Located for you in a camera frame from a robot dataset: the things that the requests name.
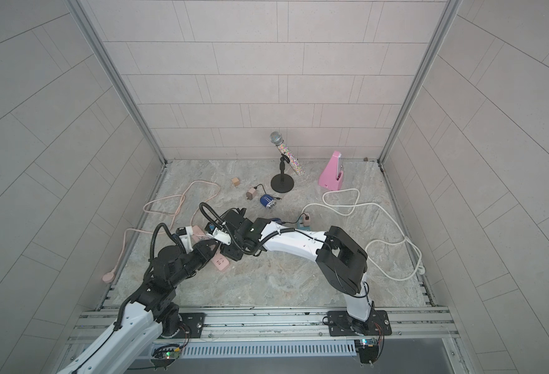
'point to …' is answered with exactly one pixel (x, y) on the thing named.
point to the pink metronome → (332, 175)
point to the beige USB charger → (251, 193)
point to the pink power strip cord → (109, 277)
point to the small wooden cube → (236, 181)
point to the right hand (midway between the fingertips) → (228, 246)
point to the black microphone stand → (282, 183)
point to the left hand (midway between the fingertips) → (226, 241)
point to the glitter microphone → (277, 138)
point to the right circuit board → (368, 350)
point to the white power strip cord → (357, 204)
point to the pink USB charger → (306, 220)
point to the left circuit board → (165, 355)
